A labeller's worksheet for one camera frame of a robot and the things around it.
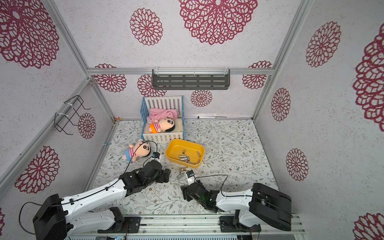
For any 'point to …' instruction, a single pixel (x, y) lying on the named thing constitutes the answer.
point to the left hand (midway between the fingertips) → (163, 170)
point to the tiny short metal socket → (184, 152)
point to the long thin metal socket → (198, 154)
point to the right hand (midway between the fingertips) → (188, 185)
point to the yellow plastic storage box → (188, 154)
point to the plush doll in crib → (165, 124)
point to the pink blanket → (157, 114)
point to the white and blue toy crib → (166, 102)
